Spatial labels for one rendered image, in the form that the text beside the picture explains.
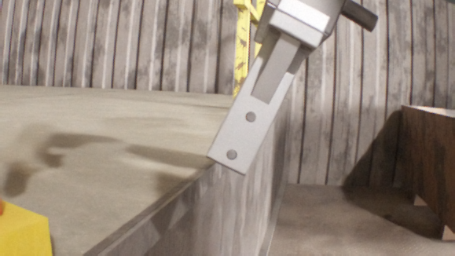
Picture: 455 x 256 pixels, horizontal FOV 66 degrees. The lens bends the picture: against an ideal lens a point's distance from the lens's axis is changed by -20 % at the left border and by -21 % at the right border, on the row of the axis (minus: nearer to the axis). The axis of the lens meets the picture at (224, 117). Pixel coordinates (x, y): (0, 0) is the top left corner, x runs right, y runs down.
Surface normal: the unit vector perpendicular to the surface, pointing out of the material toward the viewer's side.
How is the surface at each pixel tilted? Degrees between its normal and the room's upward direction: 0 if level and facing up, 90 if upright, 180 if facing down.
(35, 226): 90
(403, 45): 90
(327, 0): 83
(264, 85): 111
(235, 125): 83
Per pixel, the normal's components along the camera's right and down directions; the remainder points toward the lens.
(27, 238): 0.95, 0.08
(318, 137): -0.19, 0.07
